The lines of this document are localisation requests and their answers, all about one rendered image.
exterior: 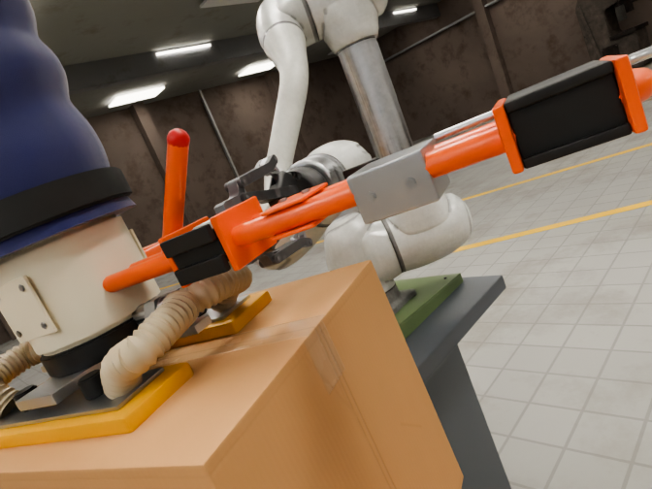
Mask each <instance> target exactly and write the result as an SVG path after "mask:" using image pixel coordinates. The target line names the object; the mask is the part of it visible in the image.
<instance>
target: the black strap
mask: <svg viewBox="0 0 652 489"><path fill-rule="evenodd" d="M131 193H132V190H131V188H130V186H129V184H128V182H127V180H126V178H125V176H124V175H123V173H122V171H121V169H119V168H117V167H105V168H99V169H94V170H90V171H86V172H82V173H78V174H74V175H71V176H68V177H65V178H62V179H56V180H53V181H50V182H47V183H44V184H41V185H38V186H35V187H33V188H30V189H27V190H24V191H21V192H19V193H17V194H15V195H12V196H9V197H7V198H4V199H2V200H0V242H3V241H5V240H7V239H9V238H11V237H13V236H16V235H18V234H20V233H23V232H25V231H28V230H30V229H33V228H35V227H37V226H40V225H42V224H45V223H47V222H50V221H52V220H55V219H56V218H59V217H62V216H64V215H67V214H70V213H72V212H77V211H79V210H82V209H85V208H88V207H91V206H94V205H97V204H99V203H103V202H106V201H109V200H112V199H115V198H119V197H123V196H128V197H130V196H131Z"/></svg>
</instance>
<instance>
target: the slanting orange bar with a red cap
mask: <svg viewBox="0 0 652 489"><path fill-rule="evenodd" d="M189 145H190V138H189V135H188V134H187V133H186V132H185V131H184V130H182V129H179V128H176V129H173V130H171V131H170V132H169V134H168V135H167V157H166V176H165V193H164V211H163V229H162V238H163V237H165V236H167V235H169V234H171V233H173V232H175V231H177V230H178V229H180V228H182V227H183V215H184V202H185V189H186V176H187V163H188V151H189Z"/></svg>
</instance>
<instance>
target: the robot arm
mask: <svg viewBox="0 0 652 489"><path fill-rule="evenodd" d="M387 3H388V0H264V1H263V2H262V4H261V5H260V7H259V9H258V12H257V17H256V30H257V35H258V39H259V42H260V45H261V47H262V49H263V50H264V51H265V52H266V54H267V56H268V58H269V59H270V60H271V61H272V62H273V63H274V65H275V66H276V67H277V69H278V71H279V89H278V96H277V105H276V111H275V116H274V122H273V127H272V133H271V139H270V143H269V149H268V154H267V157H266V158H264V159H261V160H259V161H258V162H257V164H256V166H255V168H254V169H252V170H250V171H248V172H246V173H245V174H243V175H241V176H239V177H237V178H235V179H232V180H230V181H228V182H226V183H225V184H224V188H225V190H226V191H227V192H228V193H229V199H228V200H225V201H223V202H222V203H220V204H218V205H216V206H215V207H214V210H215V212H216V214H219V213H221V212H224V211H226V210H228V209H230V208H232V207H234V206H236V205H238V204H239V203H241V202H243V201H245V200H247V199H249V198H251V197H253V196H256V197H257V200H258V202H259V204H260V206H261V208H262V210H263V212H264V211H265V210H267V209H269V208H271V207H272V206H274V205H276V204H277V203H278V200H280V199H282V198H284V197H286V198H288V197H290V196H292V195H295V194H297V193H300V192H301V191H302V190H305V189H307V188H312V187H315V186H317V185H319V184H321V183H324V182H328V185H327V186H330V185H332V184H335V183H338V182H340V181H343V180H345V178H344V176H343V173H342V172H343V171H344V170H347V169H349V168H352V167H354V166H357V165H360V164H362V163H365V162H367V161H370V160H372V157H371V156H370V154H369V153H367V152H366V151H365V150H364V149H363V148H362V147H361V146H359V144H358V143H355V142H352V141H346V140H341V141H333V142H330V143H327V144H325V145H323V146H321V147H318V148H317V149H315V150H314V151H312V152H311V153H310V154H309V155H308V156H307V157H306V158H304V159H302V160H300V161H298V162H296V163H294V164H293V159H294V154H295V149H296V145H297V141H298V136H299V132H300V127H301V122H302V118H303V113H304V108H305V104H306V100H307V94H308V86H309V63H308V57H307V47H308V46H310V45H312V44H314V43H316V42H318V41H321V40H324V42H325V43H326V45H327V46H328V47H329V49H330V50H331V51H332V52H333V53H334V54H336V55H338V56H339V59H340V62H341V64H342V68H343V71H344V73H345V76H346V79H347V81H348V84H349V87H350V89H351V92H352V95H353V97H354V100H355V103H356V105H357V108H358V111H359V113H360V115H361V118H362V120H363V123H364V126H365V128H366V131H367V134H368V136H369V139H370V142H371V144H372V147H373V150H374V152H375V157H376V158H379V159H381V158H383V157H386V156H388V155H391V154H393V153H396V152H398V151H401V150H403V149H406V148H408V147H412V146H413V142H412V139H411V137H410V134H409V132H408V127H407V124H406V122H405V119H404V116H403V113H402V110H401V108H400V105H399V102H398V99H397V95H396V92H395V89H394V86H393V84H392V82H391V79H390V76H389V73H388V70H387V68H386V65H385V62H384V59H383V56H382V54H381V51H380V48H379V45H378V42H377V40H376V37H377V36H378V29H379V27H378V17H379V16H381V15H382V14H383V13H384V11H385V9H386V7H387ZM292 164H293V165H292ZM262 177H264V190H259V191H251V192H245V186H247V185H249V184H251V183H252V182H254V181H256V180H258V179H260V178H262ZM327 186H326V187H327ZM342 212H343V211H342ZM342 212H337V213H335V214H332V215H329V216H328V217H326V218H325V219H324V221H323V222H322V223H320V224H318V225H316V226H315V227H313V228H310V229H308V230H305V231H303V232H300V233H297V234H294V235H291V236H288V237H285V238H283V239H280V240H277V243H276V244H274V245H273V246H271V247H270V248H269V249H267V250H266V251H265V252H263V253H262V254H260V255H259V256H258V257H256V258H255V259H254V260H252V261H251V262H250V263H248V264H247V265H250V264H253V263H256V264H257V265H258V266H260V267H261V268H263V269H266V270H283V269H285V268H287V267H289V266H291V265H293V264H294V263H296V262H297V261H298V260H300V259H301V258H302V257H303V256H304V255H305V254H306V253H307V252H308V251H310V250H311V248H312V247H313V246H314V245H315V244H316V243H317V242H318V241H319V239H320V238H321V237H322V236H323V234H324V232H325V237H324V248H325V257H326V263H327V267H328V270H329V271H333V270H336V269H339V268H343V267H346V266H350V265H353V264H357V263H360V262H364V261H367V260H371V261H372V263H373V265H374V267H375V271H376V273H377V276H378V278H379V280H380V283H381V285H382V287H383V290H384V292H385V294H386V297H387V299H388V301H389V304H390V306H391V308H392V311H393V312H394V314H396V313H397V312H398V311H399V310H400V309H401V308H402V307H403V306H404V305H405V304H406V303H407V302H408V301H409V300H410V299H411V298H412V297H414V296H415V295H416V291H415V289H407V290H399V288H398V286H397V284H396V282H395V280H394V278H396V277H397V276H399V275H400V274H401V273H404V272H407V271H410V270H414V269H417V268H420V267H423V266H426V265H428V264H431V263H433V262H436V261H438V260H440V259H442V258H443V257H445V256H447V255H449V254H451V253H452V252H454V251H455V250H457V249H458V248H459V247H460V246H462V245H463V244H464V243H465V242H466V241H467V240H468V239H469V237H470V235H471V233H472V232H473V219H472V215H471V212H470V210H469V208H468V206H467V204H466V203H465V202H464V201H463V200H462V199H461V198H460V197H458V196H456V195H454V194H452V193H447V194H444V193H443V194H442V196H441V198H440V199H439V200H438V201H437V202H435V203H432V204H429V205H426V206H423V207H420V208H417V209H414V210H411V211H408V212H403V213H400V214H397V215H394V216H391V217H388V218H384V219H382V220H379V221H376V222H373V223H370V224H365V223H364V221H363V218H362V216H361V214H360V213H359V212H352V213H349V214H347V215H344V216H342V217H340V218H339V219H337V220H335V219H336V218H337V217H338V216H339V215H340V214H341V213H342ZM334 220H335V221H334Z"/></svg>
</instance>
